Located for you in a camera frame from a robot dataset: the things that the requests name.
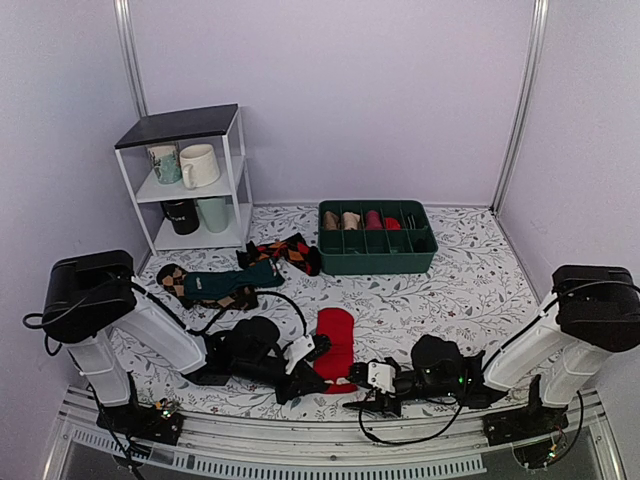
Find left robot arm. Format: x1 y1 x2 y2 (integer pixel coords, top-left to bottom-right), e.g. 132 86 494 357
37 250 331 434

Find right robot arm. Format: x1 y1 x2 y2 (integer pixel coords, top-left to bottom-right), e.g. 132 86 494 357
346 265 639 436

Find brown argyle sock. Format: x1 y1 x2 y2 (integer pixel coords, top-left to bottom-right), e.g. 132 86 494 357
156 264 258 311

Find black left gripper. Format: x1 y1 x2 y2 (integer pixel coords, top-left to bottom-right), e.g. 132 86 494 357
232 357 328 407

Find beige rolled sock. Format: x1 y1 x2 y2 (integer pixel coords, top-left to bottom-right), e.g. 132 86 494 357
341 211 361 231

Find aluminium corner post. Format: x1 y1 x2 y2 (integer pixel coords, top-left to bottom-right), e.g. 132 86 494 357
491 0 549 216
113 0 148 118

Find teal patterned mug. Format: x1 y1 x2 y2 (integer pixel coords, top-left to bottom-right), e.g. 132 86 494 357
147 143 182 185

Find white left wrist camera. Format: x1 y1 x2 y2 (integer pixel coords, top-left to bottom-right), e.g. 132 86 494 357
283 335 315 375

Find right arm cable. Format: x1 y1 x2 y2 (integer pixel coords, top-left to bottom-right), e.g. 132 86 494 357
357 394 464 447

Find maroon rolled sock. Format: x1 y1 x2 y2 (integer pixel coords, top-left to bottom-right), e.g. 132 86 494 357
365 210 384 230

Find black orange argyle sock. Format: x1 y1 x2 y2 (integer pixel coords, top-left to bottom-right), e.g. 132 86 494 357
236 233 322 276

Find dark teal sock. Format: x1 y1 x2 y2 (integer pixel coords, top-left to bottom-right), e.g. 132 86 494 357
183 260 285 301

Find aluminium front rail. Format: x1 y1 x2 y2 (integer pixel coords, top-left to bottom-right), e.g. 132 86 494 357
42 387 626 480

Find right aluminium corner post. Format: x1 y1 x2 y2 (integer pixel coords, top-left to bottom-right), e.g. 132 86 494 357
491 0 549 216

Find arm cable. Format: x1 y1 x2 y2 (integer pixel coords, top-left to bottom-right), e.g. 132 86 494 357
184 289 309 346
357 394 464 447

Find tan rolled sock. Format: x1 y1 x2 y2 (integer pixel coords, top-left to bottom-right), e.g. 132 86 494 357
323 211 341 231

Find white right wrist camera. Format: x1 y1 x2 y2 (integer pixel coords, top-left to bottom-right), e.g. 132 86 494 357
367 361 396 394

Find floral table cloth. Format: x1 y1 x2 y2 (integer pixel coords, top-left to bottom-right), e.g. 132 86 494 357
111 208 537 422

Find black mug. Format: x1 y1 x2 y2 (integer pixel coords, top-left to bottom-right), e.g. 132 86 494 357
161 199 200 235

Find green divided organizer box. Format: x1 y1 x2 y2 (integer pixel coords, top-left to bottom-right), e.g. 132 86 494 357
318 200 438 275

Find cream mug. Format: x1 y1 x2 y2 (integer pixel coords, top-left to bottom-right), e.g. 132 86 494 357
179 144 220 190

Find red sock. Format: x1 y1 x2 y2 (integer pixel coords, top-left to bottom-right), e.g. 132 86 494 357
384 217 403 231
314 308 357 394

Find red rolled sock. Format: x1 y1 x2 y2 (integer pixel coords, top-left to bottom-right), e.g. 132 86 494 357
384 217 403 231

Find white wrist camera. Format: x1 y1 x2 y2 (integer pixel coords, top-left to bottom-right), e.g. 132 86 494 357
283 335 315 375
367 361 396 394

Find white shelf rack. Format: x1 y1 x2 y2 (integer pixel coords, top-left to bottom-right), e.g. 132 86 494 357
114 104 253 255

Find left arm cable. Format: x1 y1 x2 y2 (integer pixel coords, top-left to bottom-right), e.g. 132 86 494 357
184 289 309 346

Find mint green mug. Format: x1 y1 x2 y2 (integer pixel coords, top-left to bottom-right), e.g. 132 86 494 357
197 197 229 233

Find left aluminium corner post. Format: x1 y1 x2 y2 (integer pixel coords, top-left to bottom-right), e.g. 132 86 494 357
113 0 148 118

